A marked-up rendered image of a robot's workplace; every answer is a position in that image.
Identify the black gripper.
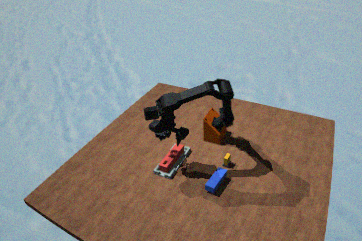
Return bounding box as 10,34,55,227
149,116,189,147

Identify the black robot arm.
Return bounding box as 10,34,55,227
143,78,234,140

